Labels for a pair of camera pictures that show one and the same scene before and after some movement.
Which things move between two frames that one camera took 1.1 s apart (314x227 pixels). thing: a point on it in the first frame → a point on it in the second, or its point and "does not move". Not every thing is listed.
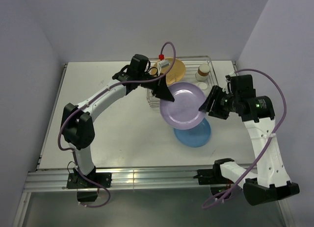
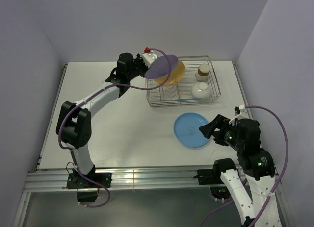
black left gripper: [161, 90] → [139, 59]
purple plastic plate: [184, 113] → [160, 67]
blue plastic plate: [195, 136] does not move
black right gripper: [216, 93] → [220, 121]
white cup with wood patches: [202, 72] does not move
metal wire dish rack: [199, 70] does not move
